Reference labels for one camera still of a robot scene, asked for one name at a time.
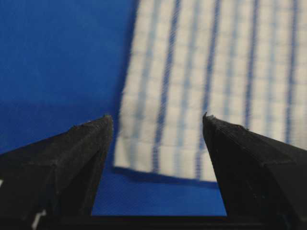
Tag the blue striped white towel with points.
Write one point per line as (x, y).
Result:
(242, 61)

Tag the blue table cloth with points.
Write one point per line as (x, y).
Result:
(63, 63)

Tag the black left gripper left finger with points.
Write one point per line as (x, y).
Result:
(52, 184)

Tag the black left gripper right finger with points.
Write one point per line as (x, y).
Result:
(263, 182)

